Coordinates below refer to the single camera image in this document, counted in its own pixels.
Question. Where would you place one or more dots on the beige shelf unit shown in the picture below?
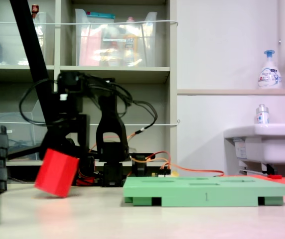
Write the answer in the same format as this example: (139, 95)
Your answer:
(142, 74)

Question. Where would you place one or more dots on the white pump soap bottle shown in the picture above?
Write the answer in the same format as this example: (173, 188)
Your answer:
(269, 74)

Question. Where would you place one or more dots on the empty clear plastic bin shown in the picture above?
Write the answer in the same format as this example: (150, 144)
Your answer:
(13, 134)

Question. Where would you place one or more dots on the white sink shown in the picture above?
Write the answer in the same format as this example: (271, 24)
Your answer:
(269, 147)

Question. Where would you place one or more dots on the green shape sorting board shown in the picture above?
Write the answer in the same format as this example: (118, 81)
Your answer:
(182, 193)

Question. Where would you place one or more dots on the orange bottle with pink cap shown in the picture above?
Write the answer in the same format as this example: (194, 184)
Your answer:
(130, 42)

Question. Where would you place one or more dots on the red capped bottle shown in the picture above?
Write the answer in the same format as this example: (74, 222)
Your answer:
(35, 10)

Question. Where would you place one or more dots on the small circuit board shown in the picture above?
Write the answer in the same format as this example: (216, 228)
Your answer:
(163, 174)

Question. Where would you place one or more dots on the clear bin with dark bottle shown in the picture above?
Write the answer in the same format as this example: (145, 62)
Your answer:
(10, 44)

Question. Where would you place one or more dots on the small clear sanitizer bottle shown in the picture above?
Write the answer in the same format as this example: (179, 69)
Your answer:
(262, 115)

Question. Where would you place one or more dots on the black camera tripod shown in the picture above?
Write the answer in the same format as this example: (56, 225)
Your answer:
(28, 32)

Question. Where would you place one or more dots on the clear bin with packages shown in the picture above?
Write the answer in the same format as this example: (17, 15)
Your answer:
(112, 47)

